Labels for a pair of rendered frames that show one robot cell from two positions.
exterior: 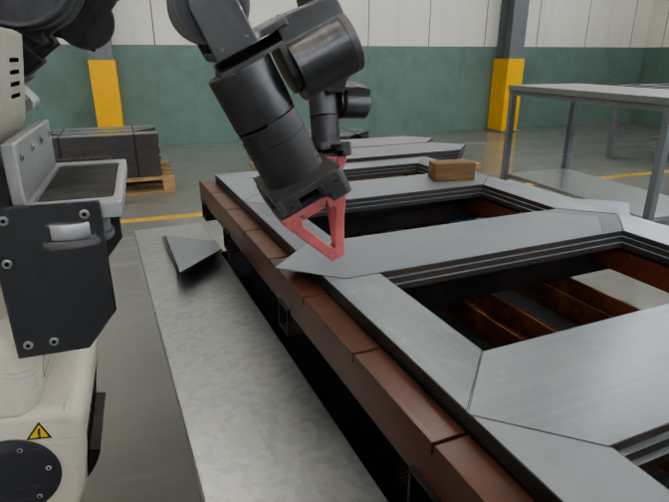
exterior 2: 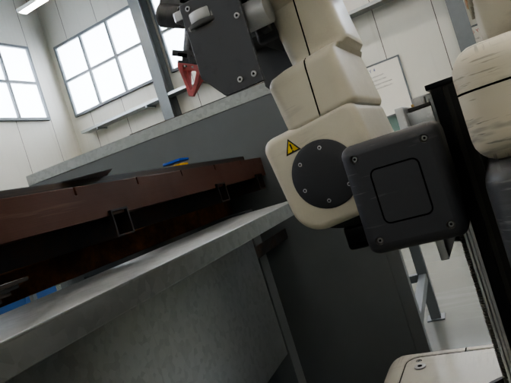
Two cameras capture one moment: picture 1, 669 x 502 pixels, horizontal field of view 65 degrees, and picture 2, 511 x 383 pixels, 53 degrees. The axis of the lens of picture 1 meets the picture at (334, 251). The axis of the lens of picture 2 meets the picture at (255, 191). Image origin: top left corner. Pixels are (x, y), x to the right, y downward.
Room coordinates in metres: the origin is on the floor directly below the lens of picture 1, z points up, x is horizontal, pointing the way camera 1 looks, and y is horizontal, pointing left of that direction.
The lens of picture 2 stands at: (1.30, 0.91, 0.74)
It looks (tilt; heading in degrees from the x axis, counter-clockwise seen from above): 0 degrees down; 225
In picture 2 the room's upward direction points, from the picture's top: 17 degrees counter-clockwise
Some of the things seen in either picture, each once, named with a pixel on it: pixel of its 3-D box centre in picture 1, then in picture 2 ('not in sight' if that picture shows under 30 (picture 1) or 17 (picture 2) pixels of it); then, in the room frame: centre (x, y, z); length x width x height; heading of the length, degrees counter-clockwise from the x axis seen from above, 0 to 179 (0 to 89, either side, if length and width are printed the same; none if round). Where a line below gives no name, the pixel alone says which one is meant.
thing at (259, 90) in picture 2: not in sight; (201, 128); (-0.06, -0.65, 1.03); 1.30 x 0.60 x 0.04; 114
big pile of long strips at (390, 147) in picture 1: (364, 154); not in sight; (2.03, -0.11, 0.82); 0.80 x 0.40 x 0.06; 114
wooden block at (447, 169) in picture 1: (451, 169); not in sight; (1.50, -0.34, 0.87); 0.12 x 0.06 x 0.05; 99
